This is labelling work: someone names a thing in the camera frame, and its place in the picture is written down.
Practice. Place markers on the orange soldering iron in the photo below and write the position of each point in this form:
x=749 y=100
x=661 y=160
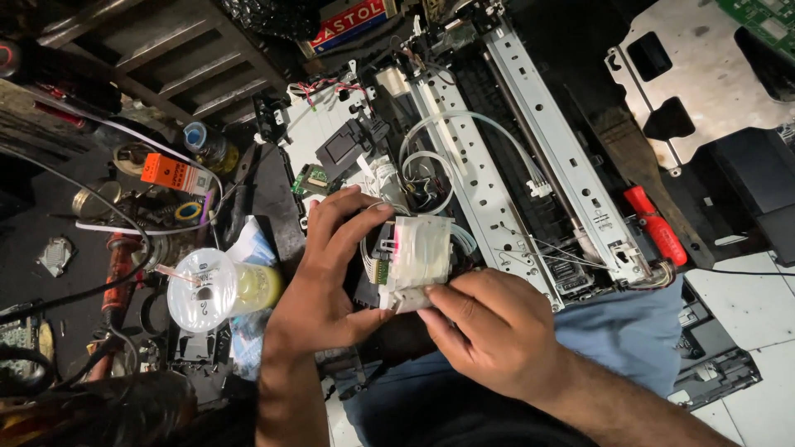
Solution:
x=119 y=273

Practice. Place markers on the green circuit board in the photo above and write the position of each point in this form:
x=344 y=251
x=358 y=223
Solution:
x=761 y=18

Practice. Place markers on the orange small carton box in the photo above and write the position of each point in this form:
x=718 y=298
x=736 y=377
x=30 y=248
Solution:
x=171 y=174

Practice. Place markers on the white and blue plastic bag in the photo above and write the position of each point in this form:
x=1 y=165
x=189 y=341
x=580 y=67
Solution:
x=251 y=248

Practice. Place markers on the bare metal printer plate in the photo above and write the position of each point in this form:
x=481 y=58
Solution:
x=689 y=80

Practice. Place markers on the small silver metal piece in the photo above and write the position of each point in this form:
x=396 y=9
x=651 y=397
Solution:
x=56 y=256

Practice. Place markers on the black printer cover part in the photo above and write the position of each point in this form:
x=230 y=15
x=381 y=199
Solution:
x=758 y=180

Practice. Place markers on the person's right hand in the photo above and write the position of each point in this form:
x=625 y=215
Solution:
x=497 y=335

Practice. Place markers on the disassembled printer chassis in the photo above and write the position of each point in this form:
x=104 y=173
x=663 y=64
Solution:
x=484 y=136

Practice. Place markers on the printer ink cartridge carriage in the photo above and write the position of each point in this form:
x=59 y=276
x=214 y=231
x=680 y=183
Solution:
x=416 y=254

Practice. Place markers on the small bottle with blue cap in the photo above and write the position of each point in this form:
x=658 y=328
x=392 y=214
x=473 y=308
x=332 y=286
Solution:
x=208 y=146

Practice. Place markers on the yellow tape roll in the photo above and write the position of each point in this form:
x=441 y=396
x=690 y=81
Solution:
x=188 y=212

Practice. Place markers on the dark wooden rack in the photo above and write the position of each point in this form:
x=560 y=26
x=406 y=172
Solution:
x=174 y=56

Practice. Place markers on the beige tape roll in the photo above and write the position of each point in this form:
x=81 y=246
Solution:
x=131 y=160

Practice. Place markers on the black bubble wrap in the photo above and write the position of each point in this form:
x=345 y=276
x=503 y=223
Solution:
x=267 y=15

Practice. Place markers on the red and blue tin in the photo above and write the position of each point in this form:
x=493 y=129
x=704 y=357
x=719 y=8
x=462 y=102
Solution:
x=348 y=25

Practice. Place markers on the black plastic printer tray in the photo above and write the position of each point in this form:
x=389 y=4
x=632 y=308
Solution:
x=714 y=360

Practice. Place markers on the person's left hand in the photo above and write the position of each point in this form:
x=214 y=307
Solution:
x=310 y=298

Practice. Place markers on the clear plastic cup with lid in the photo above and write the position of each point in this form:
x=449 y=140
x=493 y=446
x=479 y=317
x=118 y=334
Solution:
x=205 y=289

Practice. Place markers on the round metal tin lid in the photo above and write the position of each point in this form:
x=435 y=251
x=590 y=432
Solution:
x=96 y=198

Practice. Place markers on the old circuit board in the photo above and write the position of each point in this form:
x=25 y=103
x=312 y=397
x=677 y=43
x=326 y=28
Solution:
x=22 y=338

